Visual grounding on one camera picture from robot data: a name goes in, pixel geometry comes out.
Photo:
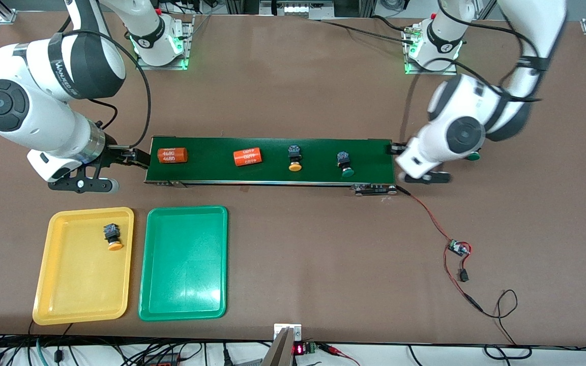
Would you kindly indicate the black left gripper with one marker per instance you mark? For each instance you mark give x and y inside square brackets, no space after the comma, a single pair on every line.
[393,148]

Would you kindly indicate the red test lead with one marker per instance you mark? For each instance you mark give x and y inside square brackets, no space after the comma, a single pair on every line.
[334,350]

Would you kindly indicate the grey metal camera mast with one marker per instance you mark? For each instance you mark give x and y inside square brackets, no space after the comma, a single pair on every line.
[279,351]

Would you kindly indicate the black plug connector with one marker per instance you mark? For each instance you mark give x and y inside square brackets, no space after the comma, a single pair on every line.
[463,276]

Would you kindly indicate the yellow push button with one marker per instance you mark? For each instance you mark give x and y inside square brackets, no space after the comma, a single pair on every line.
[115,246]
[295,166]

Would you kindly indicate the green plastic tray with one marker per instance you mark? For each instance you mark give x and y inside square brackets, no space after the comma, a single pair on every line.
[183,264]

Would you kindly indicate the green push button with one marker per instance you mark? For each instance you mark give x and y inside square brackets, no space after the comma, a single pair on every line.
[473,157]
[348,173]

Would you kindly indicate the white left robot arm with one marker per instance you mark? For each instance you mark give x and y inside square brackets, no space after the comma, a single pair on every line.
[463,134]

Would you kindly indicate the small black circuit board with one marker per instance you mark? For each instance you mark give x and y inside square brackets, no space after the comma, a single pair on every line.
[458,248]

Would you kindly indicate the yellow plastic tray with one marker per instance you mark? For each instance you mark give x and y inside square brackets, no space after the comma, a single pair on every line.
[84,284]

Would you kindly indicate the red digit display module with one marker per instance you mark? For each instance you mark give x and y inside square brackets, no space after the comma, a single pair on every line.
[299,349]

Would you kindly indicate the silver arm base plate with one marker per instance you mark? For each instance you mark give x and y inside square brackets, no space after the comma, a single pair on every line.
[145,66]
[450,71]

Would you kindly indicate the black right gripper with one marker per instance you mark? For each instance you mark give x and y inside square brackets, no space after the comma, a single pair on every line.
[112,154]

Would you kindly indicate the grey lit control box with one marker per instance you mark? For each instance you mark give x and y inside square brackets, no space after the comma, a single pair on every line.
[298,9]

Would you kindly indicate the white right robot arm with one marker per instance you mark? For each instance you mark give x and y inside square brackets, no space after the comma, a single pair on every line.
[44,127]

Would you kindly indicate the green conveyor belt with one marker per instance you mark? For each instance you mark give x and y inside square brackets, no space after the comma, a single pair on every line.
[210,160]

